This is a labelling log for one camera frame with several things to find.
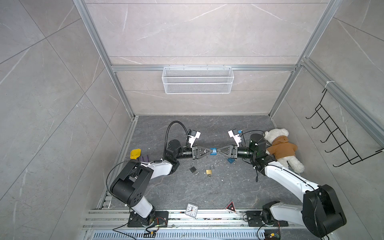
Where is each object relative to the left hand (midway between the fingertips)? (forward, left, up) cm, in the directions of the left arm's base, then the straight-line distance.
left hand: (211, 150), depth 73 cm
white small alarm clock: (-23, +11, -21) cm, 33 cm away
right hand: (+1, -4, -1) cm, 4 cm away
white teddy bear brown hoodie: (+7, -48, -17) cm, 52 cm away
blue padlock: (-1, -2, 0) cm, 2 cm away
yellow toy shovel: (+12, +46, -21) cm, 52 cm away
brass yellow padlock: (-2, -1, -24) cm, 24 cm away
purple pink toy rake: (+7, +39, -23) cm, 45 cm away
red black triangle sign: (-22, -10, -22) cm, 32 cm away
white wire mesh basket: (+52, +4, +7) cm, 52 cm away
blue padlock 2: (+5, -15, -21) cm, 27 cm away
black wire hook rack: (-3, -55, +9) cm, 56 cm away
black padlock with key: (0, +9, -22) cm, 24 cm away
